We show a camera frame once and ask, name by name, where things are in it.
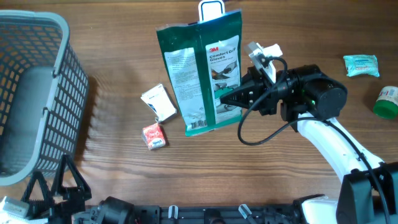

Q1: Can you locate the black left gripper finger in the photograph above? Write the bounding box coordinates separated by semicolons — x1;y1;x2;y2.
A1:
51;154;92;197
21;170;50;203

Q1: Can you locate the green 3M gloves package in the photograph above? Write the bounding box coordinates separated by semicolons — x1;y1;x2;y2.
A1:
156;10;243;136

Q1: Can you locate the white blue small box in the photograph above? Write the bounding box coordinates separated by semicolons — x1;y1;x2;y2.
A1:
141;83;177;123

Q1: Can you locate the red white small packet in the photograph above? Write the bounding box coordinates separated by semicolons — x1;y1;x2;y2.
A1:
142;123;167;150

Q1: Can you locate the light blue wipes packet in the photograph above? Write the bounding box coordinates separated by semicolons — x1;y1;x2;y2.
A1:
343;55;380;77

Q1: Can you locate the green lid jar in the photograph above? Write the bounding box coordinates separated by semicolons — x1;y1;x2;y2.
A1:
373;86;398;119

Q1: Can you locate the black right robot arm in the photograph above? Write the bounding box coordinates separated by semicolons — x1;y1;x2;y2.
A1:
220;65;397;223

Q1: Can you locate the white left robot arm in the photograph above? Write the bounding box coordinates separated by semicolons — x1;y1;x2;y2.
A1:
21;154;135;223

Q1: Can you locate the white barcode scanner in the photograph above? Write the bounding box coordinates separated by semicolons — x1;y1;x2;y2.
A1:
198;0;225;22

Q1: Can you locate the grey plastic shopping basket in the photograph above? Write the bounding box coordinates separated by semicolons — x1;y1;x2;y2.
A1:
1;10;90;186

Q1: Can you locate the black right camera cable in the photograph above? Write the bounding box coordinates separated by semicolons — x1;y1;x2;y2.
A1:
237;55;391;224

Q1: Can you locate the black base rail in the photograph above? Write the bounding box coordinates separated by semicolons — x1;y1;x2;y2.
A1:
133;204;302;224

